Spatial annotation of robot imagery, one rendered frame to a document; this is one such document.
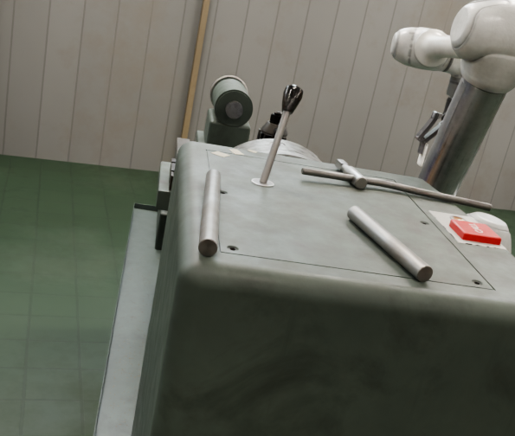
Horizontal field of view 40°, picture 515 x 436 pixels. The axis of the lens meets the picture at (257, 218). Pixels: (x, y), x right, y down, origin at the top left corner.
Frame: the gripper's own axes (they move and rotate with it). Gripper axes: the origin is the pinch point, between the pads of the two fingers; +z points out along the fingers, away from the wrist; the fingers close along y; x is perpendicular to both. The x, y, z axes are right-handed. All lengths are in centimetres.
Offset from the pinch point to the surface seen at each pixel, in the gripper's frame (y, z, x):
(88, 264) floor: -104, 111, 139
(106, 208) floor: -100, 111, 223
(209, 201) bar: -82, -16, -112
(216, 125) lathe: -63, 10, 50
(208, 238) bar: -83, -16, -124
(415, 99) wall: 121, 30, 336
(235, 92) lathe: -59, -3, 49
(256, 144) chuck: -67, -11, -57
